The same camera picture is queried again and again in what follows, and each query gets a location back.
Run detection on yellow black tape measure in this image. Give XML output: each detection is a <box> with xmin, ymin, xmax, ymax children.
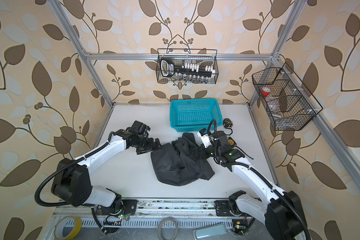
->
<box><xmin>228</xmin><ymin>137</ymin><xmax>237</xmax><ymax>148</ymax></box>

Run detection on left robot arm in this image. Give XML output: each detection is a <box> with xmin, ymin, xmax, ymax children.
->
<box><xmin>35</xmin><ymin>121</ymin><xmax>161</xmax><ymax>209</ymax></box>

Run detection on black white tool set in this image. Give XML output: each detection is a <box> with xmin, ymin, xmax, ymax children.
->
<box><xmin>160</xmin><ymin>58</ymin><xmax>216</xmax><ymax>77</ymax></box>

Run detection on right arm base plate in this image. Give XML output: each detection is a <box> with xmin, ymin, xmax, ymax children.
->
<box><xmin>214</xmin><ymin>200</ymin><xmax>234</xmax><ymax>217</ymax></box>

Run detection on dark grey trousers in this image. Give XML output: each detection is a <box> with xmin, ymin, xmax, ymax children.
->
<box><xmin>151</xmin><ymin>133</ymin><xmax>215</xmax><ymax>187</ymax></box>

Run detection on right wire basket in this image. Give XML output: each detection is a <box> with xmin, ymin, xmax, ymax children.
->
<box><xmin>252</xmin><ymin>63</ymin><xmax>323</xmax><ymax>131</ymax></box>

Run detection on grey tape ring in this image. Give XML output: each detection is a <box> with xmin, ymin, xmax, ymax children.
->
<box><xmin>157</xmin><ymin>217</ymin><xmax>179</xmax><ymax>240</ymax></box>

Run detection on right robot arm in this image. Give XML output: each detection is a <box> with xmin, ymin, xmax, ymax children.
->
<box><xmin>199</xmin><ymin>134</ymin><xmax>312</xmax><ymax>240</ymax></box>

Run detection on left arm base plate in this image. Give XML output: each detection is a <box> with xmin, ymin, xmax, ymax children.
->
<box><xmin>97</xmin><ymin>199</ymin><xmax>138</xmax><ymax>216</ymax></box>

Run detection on red white small item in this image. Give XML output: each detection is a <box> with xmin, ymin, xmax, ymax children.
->
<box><xmin>261</xmin><ymin>87</ymin><xmax>271</xmax><ymax>97</ymax></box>

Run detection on teal plastic basket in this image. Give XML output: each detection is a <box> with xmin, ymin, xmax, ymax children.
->
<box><xmin>170</xmin><ymin>99</ymin><xmax>223</xmax><ymax>133</ymax></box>

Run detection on yellow tape roll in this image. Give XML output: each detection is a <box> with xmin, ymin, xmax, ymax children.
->
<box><xmin>54</xmin><ymin>216</ymin><xmax>82</xmax><ymax>240</ymax></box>

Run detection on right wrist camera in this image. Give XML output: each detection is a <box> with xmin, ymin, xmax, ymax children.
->
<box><xmin>197</xmin><ymin>128</ymin><xmax>213</xmax><ymax>148</ymax></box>

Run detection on aluminium front rail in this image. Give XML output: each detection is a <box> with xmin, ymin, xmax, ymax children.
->
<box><xmin>52</xmin><ymin>197</ymin><xmax>299</xmax><ymax>220</ymax></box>

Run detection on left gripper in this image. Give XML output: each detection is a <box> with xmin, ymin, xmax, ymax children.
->
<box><xmin>135</xmin><ymin>136</ymin><xmax>164</xmax><ymax>153</ymax></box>

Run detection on wire basket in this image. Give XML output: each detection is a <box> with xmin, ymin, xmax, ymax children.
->
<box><xmin>155</xmin><ymin>48</ymin><xmax>219</xmax><ymax>85</ymax></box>
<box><xmin>252</xmin><ymin>63</ymin><xmax>323</xmax><ymax>131</ymax></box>

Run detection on back wire basket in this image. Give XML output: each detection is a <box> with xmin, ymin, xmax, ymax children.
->
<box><xmin>155</xmin><ymin>48</ymin><xmax>219</xmax><ymax>85</ymax></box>

